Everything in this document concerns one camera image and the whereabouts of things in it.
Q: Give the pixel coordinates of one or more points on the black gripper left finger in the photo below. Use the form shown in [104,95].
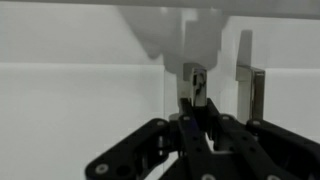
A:
[133,146]

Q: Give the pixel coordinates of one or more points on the white cabinet door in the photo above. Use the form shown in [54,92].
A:
[66,100]

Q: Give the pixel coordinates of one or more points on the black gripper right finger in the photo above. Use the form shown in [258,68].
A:
[273,150]

